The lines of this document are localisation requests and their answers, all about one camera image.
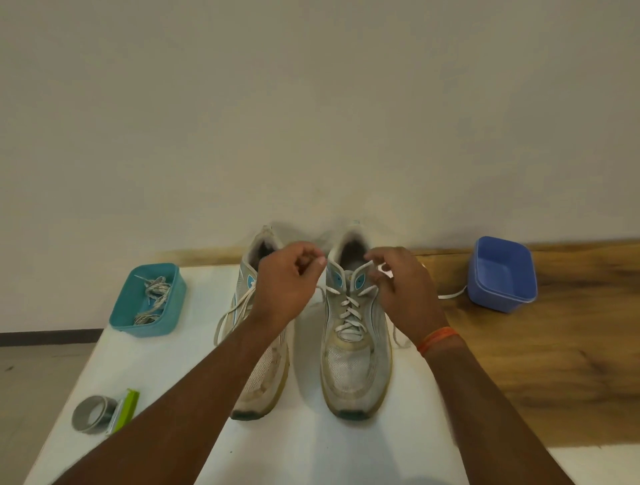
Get person's left forearm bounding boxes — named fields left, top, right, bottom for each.
left=52, top=317, right=291, bottom=485

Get blue plastic container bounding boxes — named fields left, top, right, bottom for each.
left=467, top=235, right=539, bottom=314

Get person's left hand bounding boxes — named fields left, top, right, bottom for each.
left=249, top=241, right=329, bottom=330

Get green utility cutter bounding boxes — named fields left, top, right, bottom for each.
left=107, top=388, right=141, bottom=436

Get person's right forearm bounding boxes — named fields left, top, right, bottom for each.
left=422, top=337, right=576, bottom=485

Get teal plastic container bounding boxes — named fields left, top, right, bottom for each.
left=109, top=262, right=188, bottom=338

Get orange thread wristband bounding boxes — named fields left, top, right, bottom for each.
left=416, top=326, right=460, bottom=358

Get worn white sneaker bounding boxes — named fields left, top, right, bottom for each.
left=217, top=225, right=291, bottom=422
left=319, top=225, right=395, bottom=420

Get grey tape roll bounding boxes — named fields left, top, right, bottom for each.
left=71, top=395, right=119, bottom=435

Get person's right hand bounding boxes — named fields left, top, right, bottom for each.
left=363, top=246, right=450, bottom=353

